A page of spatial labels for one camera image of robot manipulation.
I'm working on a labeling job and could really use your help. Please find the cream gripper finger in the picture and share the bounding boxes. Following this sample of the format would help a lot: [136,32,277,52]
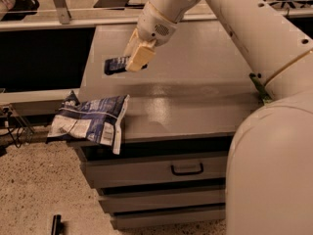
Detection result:
[126,40,156,71]
[123,28,140,56]

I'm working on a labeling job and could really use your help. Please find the top drawer with black handle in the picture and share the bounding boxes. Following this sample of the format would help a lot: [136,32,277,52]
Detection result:
[81,152,227,188]

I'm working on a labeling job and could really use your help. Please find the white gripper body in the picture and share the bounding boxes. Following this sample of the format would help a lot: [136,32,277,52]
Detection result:
[137,2,177,46]

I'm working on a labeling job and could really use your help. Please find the bottom grey drawer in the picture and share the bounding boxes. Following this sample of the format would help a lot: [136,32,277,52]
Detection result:
[111,206,226,230]

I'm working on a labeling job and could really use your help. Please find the grey drawer cabinet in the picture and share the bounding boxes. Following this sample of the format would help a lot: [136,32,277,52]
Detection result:
[74,21,260,219]

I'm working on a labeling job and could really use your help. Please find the black object on floor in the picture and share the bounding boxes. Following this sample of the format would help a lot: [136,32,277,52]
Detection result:
[51,214,64,235]

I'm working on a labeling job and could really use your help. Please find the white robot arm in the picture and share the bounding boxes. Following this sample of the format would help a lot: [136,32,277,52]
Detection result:
[125,0,313,235]

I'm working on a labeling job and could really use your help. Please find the black cables at left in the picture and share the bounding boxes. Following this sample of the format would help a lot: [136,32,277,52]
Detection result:
[0,103,35,157]

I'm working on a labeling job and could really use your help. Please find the grey drawer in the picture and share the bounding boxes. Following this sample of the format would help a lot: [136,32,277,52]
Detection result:
[99,187,225,214]
[111,206,226,230]

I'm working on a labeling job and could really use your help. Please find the green chip bag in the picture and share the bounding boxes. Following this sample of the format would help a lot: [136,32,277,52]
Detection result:
[249,73,272,105]

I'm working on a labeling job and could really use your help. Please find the blue rxbar blueberry wrapper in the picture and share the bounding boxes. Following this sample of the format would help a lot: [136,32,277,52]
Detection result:
[104,56,149,76]

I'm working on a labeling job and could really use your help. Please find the middle grey drawer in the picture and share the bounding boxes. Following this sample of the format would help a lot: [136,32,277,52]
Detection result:
[99,187,225,214]

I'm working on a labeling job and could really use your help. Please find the black chair at top left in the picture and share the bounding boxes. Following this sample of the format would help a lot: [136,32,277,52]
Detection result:
[0,0,40,22]

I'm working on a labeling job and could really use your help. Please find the blue chip bag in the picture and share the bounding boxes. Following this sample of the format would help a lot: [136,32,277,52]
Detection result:
[47,91,129,155]

